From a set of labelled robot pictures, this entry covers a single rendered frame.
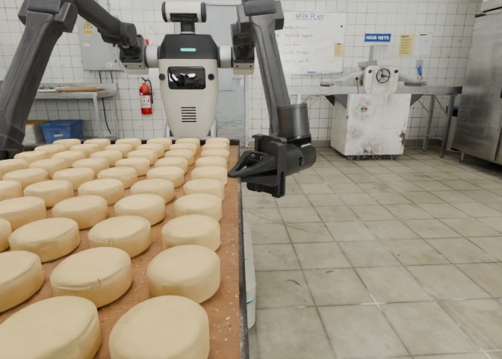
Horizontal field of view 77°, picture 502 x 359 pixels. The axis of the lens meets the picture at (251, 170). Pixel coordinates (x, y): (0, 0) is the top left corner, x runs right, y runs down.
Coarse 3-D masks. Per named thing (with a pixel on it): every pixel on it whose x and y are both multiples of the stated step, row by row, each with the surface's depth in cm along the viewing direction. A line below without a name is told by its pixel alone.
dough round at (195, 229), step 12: (180, 216) 29; (192, 216) 29; (204, 216) 29; (168, 228) 27; (180, 228) 27; (192, 228) 27; (204, 228) 27; (216, 228) 27; (168, 240) 26; (180, 240) 25; (192, 240) 25; (204, 240) 26; (216, 240) 27
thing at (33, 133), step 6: (30, 120) 439; (36, 120) 439; (42, 120) 439; (48, 120) 436; (30, 126) 401; (36, 126) 409; (30, 132) 404; (36, 132) 411; (42, 132) 424; (24, 138) 406; (30, 138) 406; (36, 138) 411; (42, 138) 425
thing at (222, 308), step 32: (128, 192) 41; (160, 224) 32; (224, 224) 32; (64, 256) 26; (224, 256) 26; (128, 288) 22; (224, 288) 22; (0, 320) 19; (224, 320) 19; (96, 352) 17; (224, 352) 17
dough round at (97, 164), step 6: (78, 162) 48; (84, 162) 48; (90, 162) 48; (96, 162) 48; (102, 162) 48; (90, 168) 46; (96, 168) 47; (102, 168) 48; (108, 168) 49; (96, 174) 47
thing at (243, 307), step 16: (112, 144) 69; (240, 176) 47; (240, 192) 41; (240, 208) 36; (240, 224) 32; (240, 240) 29; (240, 256) 26; (240, 272) 24; (240, 288) 22; (240, 304) 21; (240, 320) 19; (240, 336) 18; (240, 352) 17
